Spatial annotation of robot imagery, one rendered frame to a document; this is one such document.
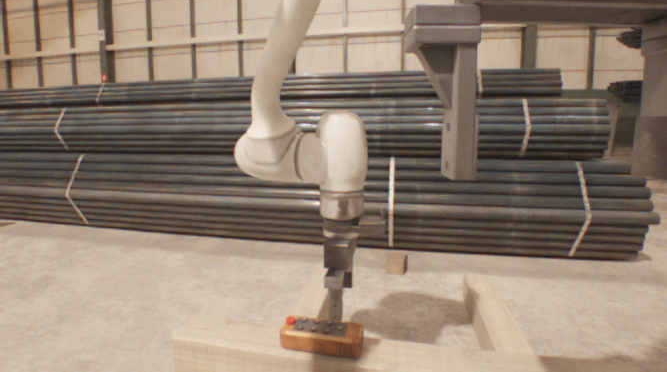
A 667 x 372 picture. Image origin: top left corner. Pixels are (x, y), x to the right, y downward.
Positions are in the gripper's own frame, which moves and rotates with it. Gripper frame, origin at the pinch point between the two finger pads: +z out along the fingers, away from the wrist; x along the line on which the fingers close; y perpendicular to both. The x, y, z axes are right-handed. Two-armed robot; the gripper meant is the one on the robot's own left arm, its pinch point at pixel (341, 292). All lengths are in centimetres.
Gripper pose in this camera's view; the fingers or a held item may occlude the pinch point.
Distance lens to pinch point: 76.2
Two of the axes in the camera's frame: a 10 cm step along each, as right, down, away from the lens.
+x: -2.0, 1.2, -9.7
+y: -9.8, -0.2, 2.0
